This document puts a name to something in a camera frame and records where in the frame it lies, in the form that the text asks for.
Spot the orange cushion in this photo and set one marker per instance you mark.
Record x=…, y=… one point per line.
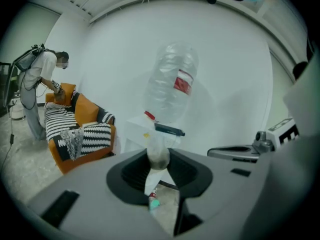
x=86, y=109
x=67, y=92

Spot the black cabinet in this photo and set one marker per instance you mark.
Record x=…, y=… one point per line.
x=5, y=89

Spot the small red label bottle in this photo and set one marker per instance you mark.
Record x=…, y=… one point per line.
x=153, y=194

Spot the clear water bottle red label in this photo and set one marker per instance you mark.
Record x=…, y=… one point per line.
x=170, y=84

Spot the grey fluffy pillow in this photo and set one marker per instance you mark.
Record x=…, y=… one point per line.
x=72, y=144

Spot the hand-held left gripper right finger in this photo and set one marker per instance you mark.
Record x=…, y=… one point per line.
x=220, y=196

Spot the orange sofa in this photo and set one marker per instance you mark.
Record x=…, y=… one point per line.
x=85, y=156

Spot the black remote control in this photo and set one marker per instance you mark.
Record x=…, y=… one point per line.
x=170, y=129

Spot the black and white striped blanket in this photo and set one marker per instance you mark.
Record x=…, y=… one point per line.
x=60, y=121

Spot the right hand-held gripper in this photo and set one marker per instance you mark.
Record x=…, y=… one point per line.
x=277, y=136

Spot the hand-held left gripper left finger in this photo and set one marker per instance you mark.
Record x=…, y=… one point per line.
x=87, y=204

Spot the white water dispenser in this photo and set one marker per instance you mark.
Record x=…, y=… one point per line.
x=136, y=136

